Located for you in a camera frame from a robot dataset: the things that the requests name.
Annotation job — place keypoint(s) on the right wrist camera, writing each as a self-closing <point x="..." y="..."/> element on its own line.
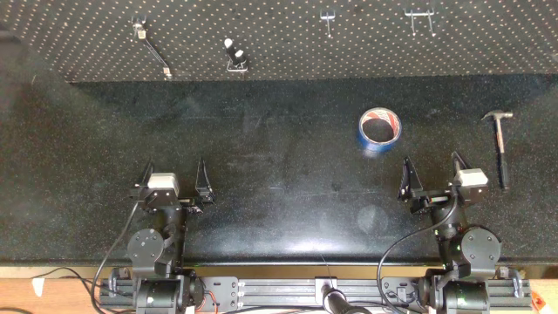
<point x="471" y="176"/>

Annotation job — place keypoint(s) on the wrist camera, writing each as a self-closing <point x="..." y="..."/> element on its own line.
<point x="163" y="181"/>
<point x="471" y="176"/>

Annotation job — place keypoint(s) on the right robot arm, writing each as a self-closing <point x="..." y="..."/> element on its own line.
<point x="477" y="250"/>

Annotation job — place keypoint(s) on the wrench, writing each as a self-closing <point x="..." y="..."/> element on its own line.
<point x="167" y="72"/>

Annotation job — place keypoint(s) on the black pegboard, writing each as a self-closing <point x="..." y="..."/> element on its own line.
<point x="283" y="41"/>

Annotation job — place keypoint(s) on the hammer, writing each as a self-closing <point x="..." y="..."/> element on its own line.
<point x="504" y="174"/>

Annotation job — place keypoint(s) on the roll of blue tape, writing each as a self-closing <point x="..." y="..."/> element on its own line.
<point x="375" y="147"/>

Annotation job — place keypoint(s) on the mounting rail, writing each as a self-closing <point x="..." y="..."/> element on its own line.
<point x="279" y="292"/>

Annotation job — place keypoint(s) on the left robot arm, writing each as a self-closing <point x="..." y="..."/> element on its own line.
<point x="146" y="248"/>

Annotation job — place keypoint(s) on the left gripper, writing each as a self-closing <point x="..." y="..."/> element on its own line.
<point x="163" y="200"/>

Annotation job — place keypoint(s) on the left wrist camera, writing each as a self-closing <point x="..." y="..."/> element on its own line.
<point x="163" y="181"/>

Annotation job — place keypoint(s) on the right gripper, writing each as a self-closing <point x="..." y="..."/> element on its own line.
<point x="475" y="196"/>

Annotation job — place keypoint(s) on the metal hook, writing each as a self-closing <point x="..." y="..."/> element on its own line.
<point x="328" y="26"/>
<point x="418" y="14"/>
<point x="138" y="19"/>
<point x="230" y="70"/>

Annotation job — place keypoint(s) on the orange plastic piece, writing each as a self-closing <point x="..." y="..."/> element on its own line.
<point x="538" y="303"/>

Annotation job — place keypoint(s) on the pliers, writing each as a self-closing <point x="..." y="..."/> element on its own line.
<point x="234" y="59"/>

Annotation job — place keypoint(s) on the white paper scrap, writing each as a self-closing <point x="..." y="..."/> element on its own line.
<point x="38" y="285"/>

